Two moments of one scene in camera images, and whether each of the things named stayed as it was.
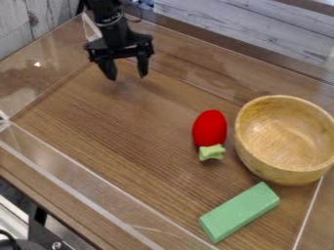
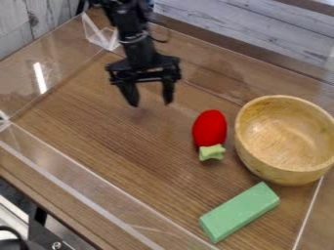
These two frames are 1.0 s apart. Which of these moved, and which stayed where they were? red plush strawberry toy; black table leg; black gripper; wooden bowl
Moved: black gripper
Stayed: wooden bowl; red plush strawberry toy; black table leg
